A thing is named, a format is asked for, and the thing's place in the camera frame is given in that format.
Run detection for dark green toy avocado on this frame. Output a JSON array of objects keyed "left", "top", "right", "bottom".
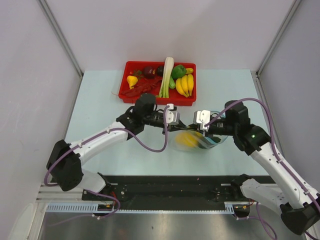
[{"left": 198, "top": 136, "right": 222, "bottom": 149}]

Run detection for yellow toy mango slice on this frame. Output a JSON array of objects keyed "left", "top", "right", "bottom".
[{"left": 174, "top": 131, "right": 203, "bottom": 148}]

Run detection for clear zip top bag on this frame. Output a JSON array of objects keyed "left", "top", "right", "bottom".
[{"left": 167, "top": 110, "right": 228, "bottom": 152}]

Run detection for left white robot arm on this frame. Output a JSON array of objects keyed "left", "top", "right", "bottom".
[{"left": 44, "top": 93, "right": 187, "bottom": 200}]

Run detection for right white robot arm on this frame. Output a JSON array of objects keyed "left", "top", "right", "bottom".
[{"left": 193, "top": 99, "right": 320, "bottom": 235}]

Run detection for red plastic tray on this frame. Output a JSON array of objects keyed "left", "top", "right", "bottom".
[{"left": 117, "top": 61, "right": 197, "bottom": 106}]

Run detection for white toy radish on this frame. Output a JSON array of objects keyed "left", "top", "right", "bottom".
[{"left": 157, "top": 56, "right": 174, "bottom": 98}]

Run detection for red toy lobster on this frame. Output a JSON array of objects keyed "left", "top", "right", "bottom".
[{"left": 112, "top": 78, "right": 162, "bottom": 98}]

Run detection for yellow toy banana bunch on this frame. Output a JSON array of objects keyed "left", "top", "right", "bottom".
[{"left": 175, "top": 68, "right": 194, "bottom": 98}]

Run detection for dark purple toy onion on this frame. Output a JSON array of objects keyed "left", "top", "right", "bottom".
[{"left": 142, "top": 66, "right": 156, "bottom": 79}]

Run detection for small toy cherry tomatoes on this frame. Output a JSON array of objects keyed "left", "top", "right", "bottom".
[{"left": 130, "top": 69, "right": 144, "bottom": 79}]

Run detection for small purple toy plum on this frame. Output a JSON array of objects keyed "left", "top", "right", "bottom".
[{"left": 156, "top": 65, "right": 164, "bottom": 77}]

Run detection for green toy bell pepper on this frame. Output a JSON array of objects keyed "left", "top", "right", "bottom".
[{"left": 171, "top": 64, "right": 187, "bottom": 79}]

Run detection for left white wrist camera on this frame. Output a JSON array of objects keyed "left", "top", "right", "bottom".
[{"left": 163, "top": 103, "right": 180, "bottom": 126}]

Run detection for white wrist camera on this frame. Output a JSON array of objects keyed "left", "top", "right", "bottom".
[
  {"left": 193, "top": 110, "right": 211, "bottom": 131},
  {"left": 163, "top": 103, "right": 180, "bottom": 126}
]

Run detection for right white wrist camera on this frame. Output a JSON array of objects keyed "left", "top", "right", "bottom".
[{"left": 193, "top": 110, "right": 211, "bottom": 131}]

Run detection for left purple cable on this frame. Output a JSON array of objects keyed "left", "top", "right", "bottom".
[{"left": 43, "top": 104, "right": 173, "bottom": 226}]

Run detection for purple cable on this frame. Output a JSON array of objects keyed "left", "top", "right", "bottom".
[
  {"left": 43, "top": 104, "right": 173, "bottom": 226},
  {"left": 204, "top": 97, "right": 320, "bottom": 240}
]

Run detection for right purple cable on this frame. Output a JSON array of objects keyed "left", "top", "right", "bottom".
[{"left": 204, "top": 97, "right": 320, "bottom": 240}]

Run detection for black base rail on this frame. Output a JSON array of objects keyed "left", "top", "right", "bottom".
[{"left": 81, "top": 175, "right": 253, "bottom": 210}]

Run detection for white slotted cable duct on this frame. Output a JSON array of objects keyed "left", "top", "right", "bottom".
[{"left": 46, "top": 202, "right": 235, "bottom": 215}]

